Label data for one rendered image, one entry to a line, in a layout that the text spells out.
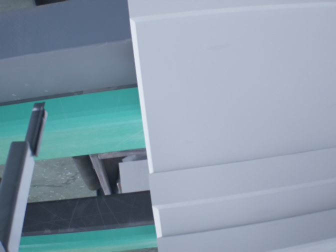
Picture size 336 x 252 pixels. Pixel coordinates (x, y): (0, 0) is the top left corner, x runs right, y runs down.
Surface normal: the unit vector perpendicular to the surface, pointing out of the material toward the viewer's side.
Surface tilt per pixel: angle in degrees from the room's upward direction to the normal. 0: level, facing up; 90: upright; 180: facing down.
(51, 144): 0
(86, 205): 90
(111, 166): 0
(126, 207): 90
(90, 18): 90
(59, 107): 90
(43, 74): 0
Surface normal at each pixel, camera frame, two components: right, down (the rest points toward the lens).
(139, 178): 0.00, -0.40
